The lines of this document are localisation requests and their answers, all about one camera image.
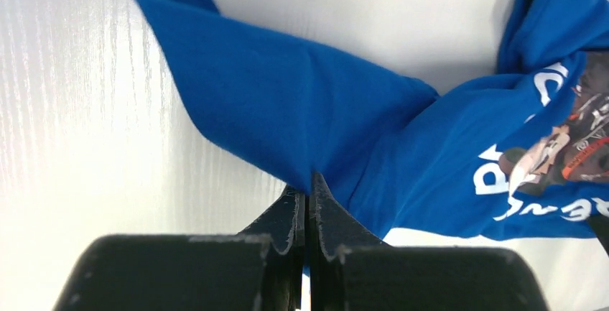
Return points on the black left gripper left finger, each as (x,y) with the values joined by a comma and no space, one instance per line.
(259,268)

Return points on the blue printed t-shirt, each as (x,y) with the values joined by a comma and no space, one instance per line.
(521,153)

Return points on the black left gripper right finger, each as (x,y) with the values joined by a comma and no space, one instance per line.
(352,269)

